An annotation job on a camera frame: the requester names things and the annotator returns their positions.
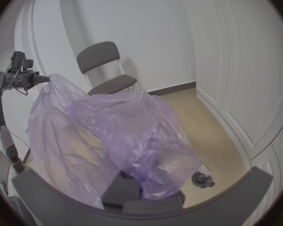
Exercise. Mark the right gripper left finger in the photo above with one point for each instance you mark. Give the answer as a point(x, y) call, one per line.
point(121, 189)

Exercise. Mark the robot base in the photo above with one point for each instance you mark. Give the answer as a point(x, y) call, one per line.
point(16, 208)

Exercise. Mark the white wardrobe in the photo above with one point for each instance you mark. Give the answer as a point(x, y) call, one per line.
point(238, 79)

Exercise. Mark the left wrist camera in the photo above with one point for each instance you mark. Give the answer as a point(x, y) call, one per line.
point(28, 64)

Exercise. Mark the crumpled white paper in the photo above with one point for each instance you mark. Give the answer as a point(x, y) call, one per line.
point(206, 169)

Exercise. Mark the white chair with grey cushions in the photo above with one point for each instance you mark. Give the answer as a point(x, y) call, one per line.
point(96, 55)

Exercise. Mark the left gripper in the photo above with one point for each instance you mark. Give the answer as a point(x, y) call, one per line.
point(29, 81)

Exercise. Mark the purple plastic bag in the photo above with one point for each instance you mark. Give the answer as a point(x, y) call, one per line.
point(132, 131)

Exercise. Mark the black plastic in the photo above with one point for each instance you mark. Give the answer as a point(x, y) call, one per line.
point(202, 180)

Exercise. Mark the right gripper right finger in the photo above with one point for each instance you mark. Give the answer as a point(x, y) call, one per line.
point(160, 202)

